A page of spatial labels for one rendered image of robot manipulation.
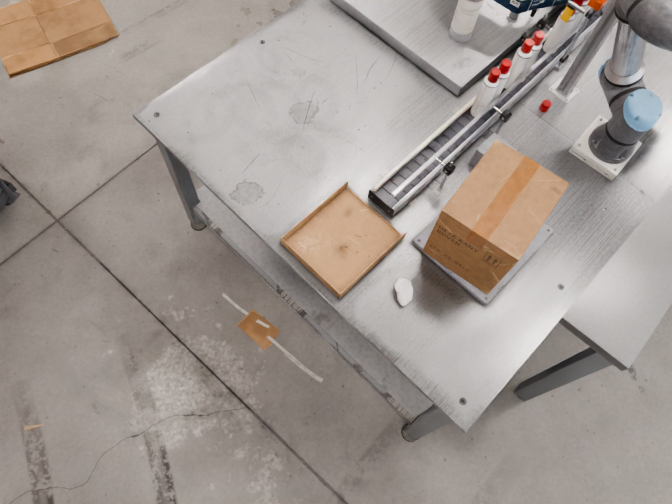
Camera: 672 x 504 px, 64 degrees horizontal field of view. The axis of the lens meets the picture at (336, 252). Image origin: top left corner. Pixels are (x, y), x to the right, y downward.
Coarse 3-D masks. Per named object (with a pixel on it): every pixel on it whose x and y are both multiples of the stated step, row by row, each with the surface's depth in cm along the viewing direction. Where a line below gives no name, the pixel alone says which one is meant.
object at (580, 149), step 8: (600, 120) 192; (592, 128) 191; (584, 136) 189; (576, 144) 188; (584, 144) 188; (640, 144) 189; (576, 152) 189; (584, 152) 187; (584, 160) 189; (592, 160) 187; (600, 160) 186; (600, 168) 187; (608, 168) 185; (616, 168) 184; (608, 176) 187
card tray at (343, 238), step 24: (336, 192) 176; (312, 216) 174; (336, 216) 175; (360, 216) 176; (288, 240) 171; (312, 240) 171; (336, 240) 172; (360, 240) 172; (384, 240) 173; (312, 264) 168; (336, 264) 169; (360, 264) 169; (336, 288) 165
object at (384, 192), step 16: (560, 48) 205; (544, 64) 201; (528, 80) 197; (512, 96) 194; (464, 112) 190; (448, 128) 187; (432, 144) 183; (416, 160) 180; (400, 176) 178; (384, 192) 175; (400, 192) 175
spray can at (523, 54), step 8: (528, 40) 177; (520, 48) 181; (528, 48) 178; (520, 56) 180; (528, 56) 180; (512, 64) 186; (520, 64) 183; (512, 72) 187; (520, 72) 187; (512, 80) 190; (504, 88) 195
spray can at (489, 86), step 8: (496, 72) 171; (488, 80) 174; (496, 80) 173; (480, 88) 179; (488, 88) 175; (496, 88) 176; (480, 96) 180; (488, 96) 178; (480, 104) 182; (488, 104) 183; (472, 112) 188; (480, 112) 186
